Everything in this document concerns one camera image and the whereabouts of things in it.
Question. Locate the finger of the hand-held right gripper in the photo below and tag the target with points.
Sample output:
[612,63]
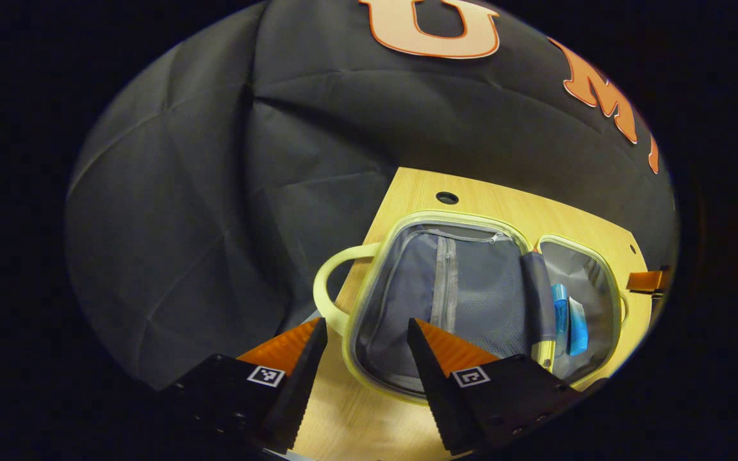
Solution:
[647,280]

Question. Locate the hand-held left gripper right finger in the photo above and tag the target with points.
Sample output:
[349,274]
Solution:
[436,390]

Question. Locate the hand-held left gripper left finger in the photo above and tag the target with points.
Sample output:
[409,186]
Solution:
[302,390]

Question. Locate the blue white skin care tube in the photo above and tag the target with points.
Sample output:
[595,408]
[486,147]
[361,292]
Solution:
[578,330]

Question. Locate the blue skin care bottle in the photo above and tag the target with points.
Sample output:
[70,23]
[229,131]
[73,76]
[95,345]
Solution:
[560,314]

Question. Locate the cream yellow suitcase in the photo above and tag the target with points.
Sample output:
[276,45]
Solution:
[471,288]

